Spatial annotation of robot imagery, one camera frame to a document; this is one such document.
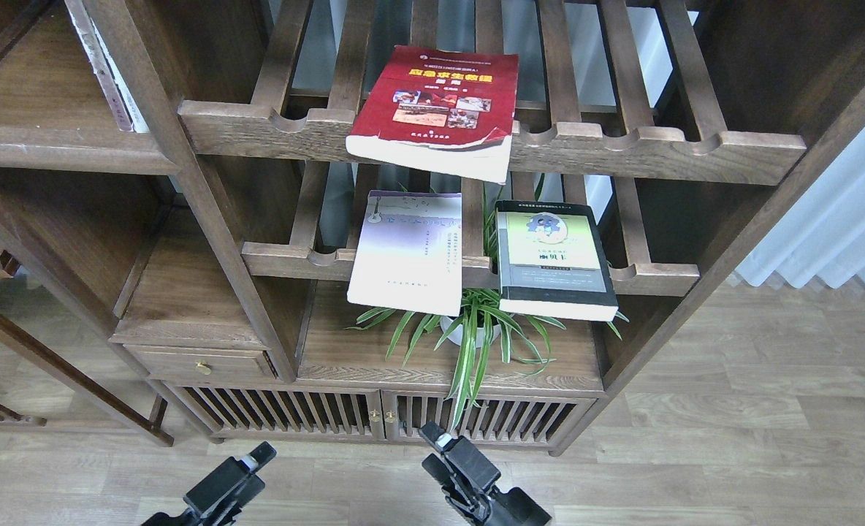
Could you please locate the right slatted cabinet door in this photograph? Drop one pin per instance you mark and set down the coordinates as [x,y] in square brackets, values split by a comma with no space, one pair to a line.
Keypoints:
[507,421]

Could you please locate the wooden drawer with brass knob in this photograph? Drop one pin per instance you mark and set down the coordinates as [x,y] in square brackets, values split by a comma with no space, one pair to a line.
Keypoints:
[207,363]

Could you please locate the pale purple white book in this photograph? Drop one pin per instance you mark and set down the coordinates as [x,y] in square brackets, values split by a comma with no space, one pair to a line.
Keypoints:
[409,255]

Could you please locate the red paperback book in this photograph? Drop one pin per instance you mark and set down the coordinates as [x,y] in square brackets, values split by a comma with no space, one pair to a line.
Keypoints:
[441,111]

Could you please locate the green spider plant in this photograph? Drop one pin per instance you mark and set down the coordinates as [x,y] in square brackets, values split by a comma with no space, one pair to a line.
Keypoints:
[479,326]

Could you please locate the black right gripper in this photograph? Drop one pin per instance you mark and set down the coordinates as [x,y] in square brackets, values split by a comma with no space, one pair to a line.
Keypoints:
[463,472]

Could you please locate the slatted cabinet door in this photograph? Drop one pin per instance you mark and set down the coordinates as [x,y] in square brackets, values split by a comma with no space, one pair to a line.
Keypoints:
[507,421]
[286,412]

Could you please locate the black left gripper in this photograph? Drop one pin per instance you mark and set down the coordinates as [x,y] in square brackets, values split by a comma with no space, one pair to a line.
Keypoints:
[222,493]

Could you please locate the left slatted cabinet door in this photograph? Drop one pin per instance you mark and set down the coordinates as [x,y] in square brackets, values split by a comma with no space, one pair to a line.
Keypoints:
[286,412]

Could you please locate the white pleated curtain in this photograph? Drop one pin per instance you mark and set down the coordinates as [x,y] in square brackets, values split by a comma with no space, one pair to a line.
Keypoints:
[823,235]

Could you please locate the white book spine upright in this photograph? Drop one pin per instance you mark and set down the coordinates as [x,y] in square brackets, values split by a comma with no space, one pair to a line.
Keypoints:
[121,103]

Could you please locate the green and black book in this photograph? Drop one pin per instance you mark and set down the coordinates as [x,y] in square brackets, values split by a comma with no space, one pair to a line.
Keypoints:
[551,261]

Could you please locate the dark wooden bookshelf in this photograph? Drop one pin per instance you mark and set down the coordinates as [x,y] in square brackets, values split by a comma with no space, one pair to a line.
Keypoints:
[212,229]

